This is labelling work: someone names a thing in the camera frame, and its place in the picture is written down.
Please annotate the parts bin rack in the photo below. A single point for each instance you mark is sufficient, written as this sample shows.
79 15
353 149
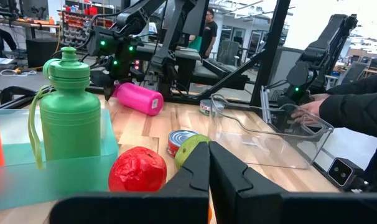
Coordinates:
76 34

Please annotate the tin can with red label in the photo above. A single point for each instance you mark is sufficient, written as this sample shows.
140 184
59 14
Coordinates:
179 138

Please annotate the green pear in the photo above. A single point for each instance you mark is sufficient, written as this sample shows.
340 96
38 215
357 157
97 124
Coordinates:
188 149

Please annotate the clear plastic bin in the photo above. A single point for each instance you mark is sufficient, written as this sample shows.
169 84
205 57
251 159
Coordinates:
269 149

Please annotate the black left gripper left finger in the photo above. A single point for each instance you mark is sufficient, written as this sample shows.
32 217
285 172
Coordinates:
176 205

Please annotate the red apple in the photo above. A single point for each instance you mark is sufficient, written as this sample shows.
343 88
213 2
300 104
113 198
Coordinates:
135 171

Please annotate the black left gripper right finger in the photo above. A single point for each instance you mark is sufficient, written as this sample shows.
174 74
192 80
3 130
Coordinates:
238 205

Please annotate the teal translucent tray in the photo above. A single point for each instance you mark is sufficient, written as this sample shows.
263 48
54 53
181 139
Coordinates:
82 183

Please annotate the tin can with white label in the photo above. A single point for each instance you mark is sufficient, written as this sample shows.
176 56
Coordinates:
205 108

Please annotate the green plastic bottle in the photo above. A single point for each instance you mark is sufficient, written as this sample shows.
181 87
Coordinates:
70 124

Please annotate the black keyboard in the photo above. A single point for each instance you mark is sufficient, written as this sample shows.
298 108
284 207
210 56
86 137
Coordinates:
218 68

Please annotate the black monitor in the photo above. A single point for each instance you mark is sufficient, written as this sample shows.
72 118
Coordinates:
196 18

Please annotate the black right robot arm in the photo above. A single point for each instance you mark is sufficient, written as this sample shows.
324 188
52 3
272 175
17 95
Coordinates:
135 15

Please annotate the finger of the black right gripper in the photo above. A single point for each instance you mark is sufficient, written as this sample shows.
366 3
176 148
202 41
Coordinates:
108 90

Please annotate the person's hand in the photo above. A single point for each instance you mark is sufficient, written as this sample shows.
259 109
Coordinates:
320 97
309 109

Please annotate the black depth camera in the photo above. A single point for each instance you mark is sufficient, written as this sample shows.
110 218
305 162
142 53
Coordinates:
344 172

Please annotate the grey office chair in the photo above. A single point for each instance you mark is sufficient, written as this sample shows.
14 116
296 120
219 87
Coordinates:
228 53

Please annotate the black speaker box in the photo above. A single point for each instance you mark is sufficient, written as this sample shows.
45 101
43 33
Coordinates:
40 53

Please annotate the pink plastic bottle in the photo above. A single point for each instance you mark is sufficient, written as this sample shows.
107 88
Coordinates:
138 98

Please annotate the person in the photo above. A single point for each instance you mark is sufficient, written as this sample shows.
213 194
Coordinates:
208 34
356 105

